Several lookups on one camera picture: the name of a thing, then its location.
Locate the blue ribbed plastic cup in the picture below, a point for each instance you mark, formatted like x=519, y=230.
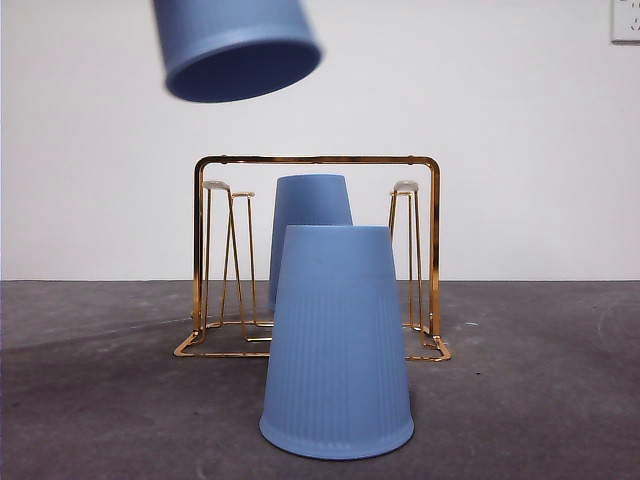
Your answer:
x=310, y=200
x=225, y=30
x=335, y=340

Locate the white wall power socket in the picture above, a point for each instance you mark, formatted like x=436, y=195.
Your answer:
x=627, y=20

